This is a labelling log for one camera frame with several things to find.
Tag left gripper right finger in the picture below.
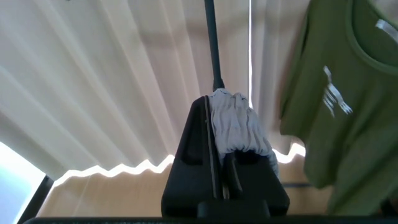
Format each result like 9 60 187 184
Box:
221 148 290 218

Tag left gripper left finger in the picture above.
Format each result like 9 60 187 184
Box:
160 95 224 218

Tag pale grey shorts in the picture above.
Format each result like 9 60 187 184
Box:
207 88 280 178

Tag green long-sleeved shirt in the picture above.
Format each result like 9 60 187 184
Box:
278 0 398 215

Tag black clothes rack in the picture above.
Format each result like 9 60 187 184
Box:
203 0 312 189

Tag beige curtain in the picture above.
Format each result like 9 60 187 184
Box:
0 0 398 181

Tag window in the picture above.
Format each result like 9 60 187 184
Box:
0 141 54 224

